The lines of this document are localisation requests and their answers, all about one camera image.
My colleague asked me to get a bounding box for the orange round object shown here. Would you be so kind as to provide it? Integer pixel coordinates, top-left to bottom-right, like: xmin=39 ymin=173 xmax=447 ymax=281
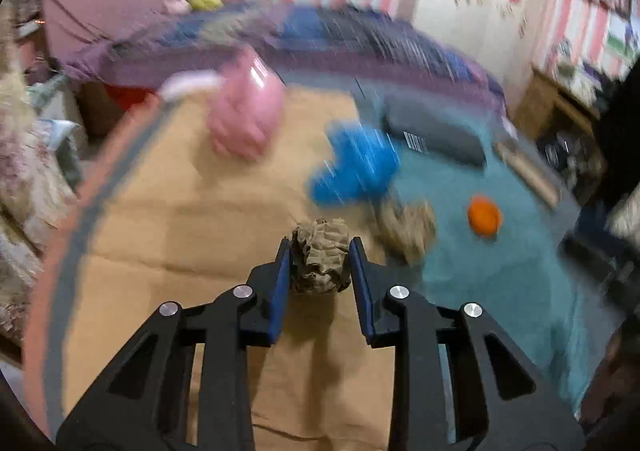
xmin=466 ymin=195 xmax=503 ymax=239

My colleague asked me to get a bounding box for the striped blanket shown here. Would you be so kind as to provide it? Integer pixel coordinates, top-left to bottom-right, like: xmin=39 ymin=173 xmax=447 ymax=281
xmin=59 ymin=0 xmax=507 ymax=118

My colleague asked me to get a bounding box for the purple bed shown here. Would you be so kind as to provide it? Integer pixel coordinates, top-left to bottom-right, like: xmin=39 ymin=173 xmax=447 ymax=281
xmin=39 ymin=0 xmax=507 ymax=138

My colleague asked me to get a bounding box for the dark grey box with barcode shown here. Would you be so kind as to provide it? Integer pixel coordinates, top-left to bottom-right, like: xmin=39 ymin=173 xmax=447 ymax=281
xmin=381 ymin=97 xmax=489 ymax=168

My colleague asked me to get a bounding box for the wooden desk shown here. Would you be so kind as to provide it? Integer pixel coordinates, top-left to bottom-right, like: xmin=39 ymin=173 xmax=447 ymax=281
xmin=514 ymin=65 xmax=609 ymax=198

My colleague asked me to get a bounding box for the pink plastic bag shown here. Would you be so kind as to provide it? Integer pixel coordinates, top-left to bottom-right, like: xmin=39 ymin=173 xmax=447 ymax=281
xmin=205 ymin=47 xmax=287 ymax=162

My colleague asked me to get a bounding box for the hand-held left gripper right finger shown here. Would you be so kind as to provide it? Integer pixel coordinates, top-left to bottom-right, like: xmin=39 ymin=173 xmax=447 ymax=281
xmin=348 ymin=236 xmax=587 ymax=451

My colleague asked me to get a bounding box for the dark bag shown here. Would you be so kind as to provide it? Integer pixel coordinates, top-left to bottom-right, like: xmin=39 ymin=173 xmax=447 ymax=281
xmin=541 ymin=130 xmax=602 ymax=188

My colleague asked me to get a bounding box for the white wardrobe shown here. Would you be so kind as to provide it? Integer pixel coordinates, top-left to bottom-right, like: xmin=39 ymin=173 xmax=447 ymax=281
xmin=409 ymin=0 xmax=552 ymax=98

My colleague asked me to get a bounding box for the pale plastic bag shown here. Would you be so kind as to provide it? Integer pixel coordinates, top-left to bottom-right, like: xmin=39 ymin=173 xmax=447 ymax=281
xmin=29 ymin=75 xmax=87 ymax=188

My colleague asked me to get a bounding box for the small cardboard piece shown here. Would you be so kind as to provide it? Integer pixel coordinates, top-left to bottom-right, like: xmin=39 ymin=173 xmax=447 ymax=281
xmin=494 ymin=137 xmax=562 ymax=210

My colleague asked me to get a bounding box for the tan cardboard sheet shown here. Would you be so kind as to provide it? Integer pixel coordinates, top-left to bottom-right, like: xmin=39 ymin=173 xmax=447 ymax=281
xmin=64 ymin=85 xmax=417 ymax=448

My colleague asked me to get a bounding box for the floral beige cloth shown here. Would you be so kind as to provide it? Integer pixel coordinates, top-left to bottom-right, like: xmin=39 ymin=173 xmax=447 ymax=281
xmin=0 ymin=6 xmax=77 ymax=353

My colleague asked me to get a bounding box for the small wall poster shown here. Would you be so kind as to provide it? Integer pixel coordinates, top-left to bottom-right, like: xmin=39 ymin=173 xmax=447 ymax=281
xmin=606 ymin=12 xmax=640 ymax=60

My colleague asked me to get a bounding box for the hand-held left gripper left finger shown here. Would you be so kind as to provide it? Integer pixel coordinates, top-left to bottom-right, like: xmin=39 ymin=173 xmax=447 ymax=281
xmin=55 ymin=237 xmax=294 ymax=451

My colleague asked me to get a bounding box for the black hanging clothing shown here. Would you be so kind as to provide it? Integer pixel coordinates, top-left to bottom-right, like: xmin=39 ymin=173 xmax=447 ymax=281
xmin=594 ymin=75 xmax=640 ymax=212

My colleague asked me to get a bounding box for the teal rug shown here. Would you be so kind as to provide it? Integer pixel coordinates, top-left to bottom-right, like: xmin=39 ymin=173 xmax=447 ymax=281
xmin=359 ymin=90 xmax=597 ymax=438

